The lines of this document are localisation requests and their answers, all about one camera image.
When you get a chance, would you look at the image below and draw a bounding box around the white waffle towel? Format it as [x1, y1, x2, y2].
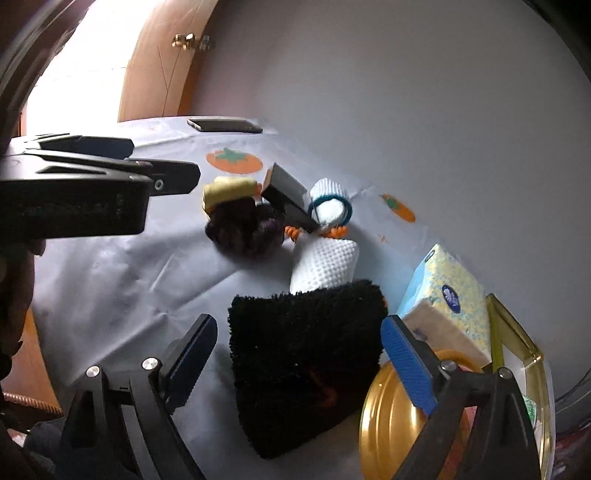
[288, 235, 361, 294]

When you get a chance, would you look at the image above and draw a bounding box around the brass door knob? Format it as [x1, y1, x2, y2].
[172, 32, 215, 51]

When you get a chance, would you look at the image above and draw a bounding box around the wooden door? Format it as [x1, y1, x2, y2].
[117, 0, 218, 123]

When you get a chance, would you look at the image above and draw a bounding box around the yellow sponge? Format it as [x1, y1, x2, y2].
[202, 176, 259, 214]

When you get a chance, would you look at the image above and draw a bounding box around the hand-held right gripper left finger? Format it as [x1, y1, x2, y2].
[55, 314, 219, 480]

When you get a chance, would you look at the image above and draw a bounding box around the gold tin box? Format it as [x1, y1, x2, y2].
[482, 293, 555, 480]

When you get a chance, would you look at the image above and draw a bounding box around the black velvet pouch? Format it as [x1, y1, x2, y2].
[261, 162, 319, 232]

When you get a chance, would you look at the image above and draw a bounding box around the person's left hand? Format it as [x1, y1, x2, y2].
[0, 240, 47, 379]

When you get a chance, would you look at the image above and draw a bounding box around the beige tissue pack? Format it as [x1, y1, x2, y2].
[402, 300, 490, 365]

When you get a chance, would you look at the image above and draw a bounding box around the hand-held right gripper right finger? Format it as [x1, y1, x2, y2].
[381, 315, 543, 480]

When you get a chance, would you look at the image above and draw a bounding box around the dark purple yarn scrunchie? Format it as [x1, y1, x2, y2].
[205, 196, 284, 258]

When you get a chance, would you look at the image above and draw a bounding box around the tomato print tablecloth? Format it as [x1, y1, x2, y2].
[9, 115, 490, 480]

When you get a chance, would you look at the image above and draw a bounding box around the black smartphone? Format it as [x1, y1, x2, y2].
[187, 117, 264, 134]

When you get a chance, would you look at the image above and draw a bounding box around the black fuzzy cloth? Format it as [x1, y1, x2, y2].
[228, 278, 389, 460]

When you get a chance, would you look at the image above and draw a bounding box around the blue cord with orange carrot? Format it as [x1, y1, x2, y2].
[308, 196, 354, 239]

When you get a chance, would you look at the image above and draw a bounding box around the blue yellow tissue pack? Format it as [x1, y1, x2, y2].
[397, 244, 490, 352]

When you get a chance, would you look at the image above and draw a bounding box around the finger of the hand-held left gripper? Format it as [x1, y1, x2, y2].
[9, 133, 135, 160]
[0, 150, 202, 195]

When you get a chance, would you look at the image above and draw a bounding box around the round gold tin lid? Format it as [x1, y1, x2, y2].
[359, 348, 485, 480]

